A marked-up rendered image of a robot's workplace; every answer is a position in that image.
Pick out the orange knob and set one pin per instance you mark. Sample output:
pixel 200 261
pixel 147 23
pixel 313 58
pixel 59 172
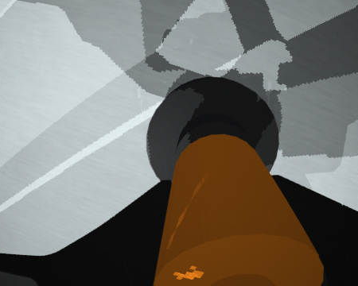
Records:
pixel 228 224

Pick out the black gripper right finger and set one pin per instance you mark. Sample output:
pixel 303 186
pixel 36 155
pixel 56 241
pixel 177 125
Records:
pixel 332 228

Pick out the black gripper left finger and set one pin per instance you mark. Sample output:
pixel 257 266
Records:
pixel 122 252

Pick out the dark grey round pedestal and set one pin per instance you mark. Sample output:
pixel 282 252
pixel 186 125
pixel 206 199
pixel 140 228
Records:
pixel 205 106

